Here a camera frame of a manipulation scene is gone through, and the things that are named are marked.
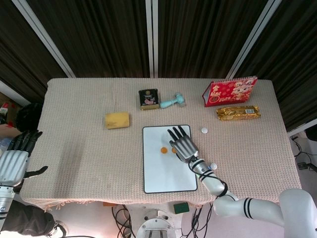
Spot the black gold luncheon meat can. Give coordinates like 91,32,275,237
138,88,160,111

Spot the dark trouser leg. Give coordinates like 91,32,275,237
6,200,57,236

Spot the red 2026 desk calendar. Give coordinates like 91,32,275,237
202,76,258,108

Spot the white slanted frame post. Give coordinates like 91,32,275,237
16,0,75,78
226,0,276,78

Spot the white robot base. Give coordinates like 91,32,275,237
127,201,185,238

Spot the black hair head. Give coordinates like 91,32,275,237
16,103,44,134

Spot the white vertical frame post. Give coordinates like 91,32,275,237
145,0,159,79

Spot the green sponge block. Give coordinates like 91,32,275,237
173,202,189,214

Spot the black cable with adapter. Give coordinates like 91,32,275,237
289,135,317,172

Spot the gold foil snack package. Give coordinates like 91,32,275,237
215,105,261,121

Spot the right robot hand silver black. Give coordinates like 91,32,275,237
167,125,200,163

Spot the white frame bar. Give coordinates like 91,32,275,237
0,79,32,105

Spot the black white sneaker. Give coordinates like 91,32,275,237
53,220,68,236

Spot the teal toy hammer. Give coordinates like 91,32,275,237
159,92,186,109

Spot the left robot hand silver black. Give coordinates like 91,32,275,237
0,130,49,188

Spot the brown cardboard box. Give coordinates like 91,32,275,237
0,123,24,141

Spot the yellow sponge green base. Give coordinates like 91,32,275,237
104,111,131,130

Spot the white board with black rim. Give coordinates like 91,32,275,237
142,124,198,194

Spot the black pleated curtain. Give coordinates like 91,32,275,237
0,0,317,132

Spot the pink waffle tablecloth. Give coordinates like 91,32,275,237
18,77,304,214

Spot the black floor cable bundle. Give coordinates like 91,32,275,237
111,205,136,238
182,204,215,238

